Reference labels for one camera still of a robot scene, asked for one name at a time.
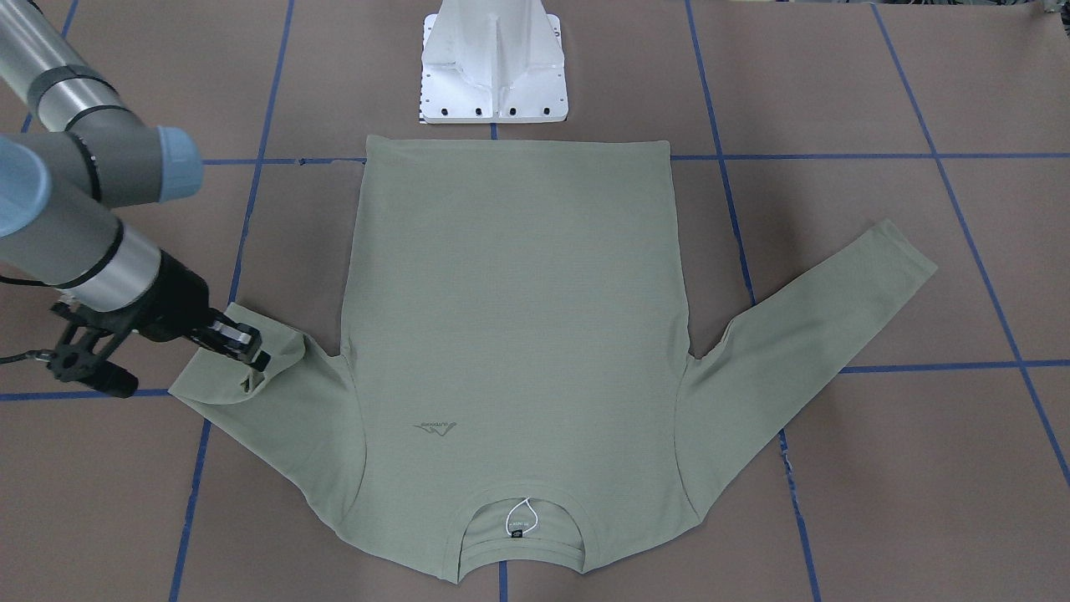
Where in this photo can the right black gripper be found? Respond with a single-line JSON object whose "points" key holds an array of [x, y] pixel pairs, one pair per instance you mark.
{"points": [[178, 300]]}

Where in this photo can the olive green long-sleeve shirt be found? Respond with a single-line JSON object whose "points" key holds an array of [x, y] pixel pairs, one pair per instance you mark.
{"points": [[515, 378]]}

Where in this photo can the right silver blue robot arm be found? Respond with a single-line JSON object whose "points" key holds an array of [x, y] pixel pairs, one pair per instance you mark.
{"points": [[61, 188]]}

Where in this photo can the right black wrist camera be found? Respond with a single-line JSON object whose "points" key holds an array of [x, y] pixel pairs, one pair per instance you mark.
{"points": [[82, 353]]}

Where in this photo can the white pedestal column base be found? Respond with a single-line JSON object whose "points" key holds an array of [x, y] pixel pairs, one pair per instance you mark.
{"points": [[492, 63]]}

